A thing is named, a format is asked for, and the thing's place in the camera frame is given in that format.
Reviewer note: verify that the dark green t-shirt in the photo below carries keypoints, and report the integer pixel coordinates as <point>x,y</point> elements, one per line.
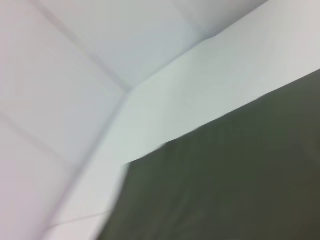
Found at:
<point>225,180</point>

